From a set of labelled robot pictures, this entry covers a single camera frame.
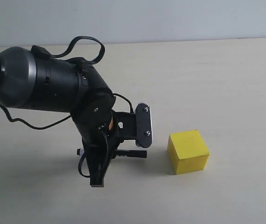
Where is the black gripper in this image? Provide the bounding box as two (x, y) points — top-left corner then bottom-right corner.
(81, 137), (124, 188)

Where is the black and white marker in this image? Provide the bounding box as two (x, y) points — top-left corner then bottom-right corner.
(77, 148), (147, 160)

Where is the yellow cube block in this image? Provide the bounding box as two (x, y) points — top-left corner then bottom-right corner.
(167, 130), (210, 175)

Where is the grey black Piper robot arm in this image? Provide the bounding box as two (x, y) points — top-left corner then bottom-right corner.
(0, 46), (118, 187)

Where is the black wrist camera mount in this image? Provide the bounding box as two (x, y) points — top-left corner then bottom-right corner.
(115, 103), (153, 148)

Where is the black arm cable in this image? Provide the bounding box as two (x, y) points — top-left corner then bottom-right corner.
(0, 35), (135, 178)

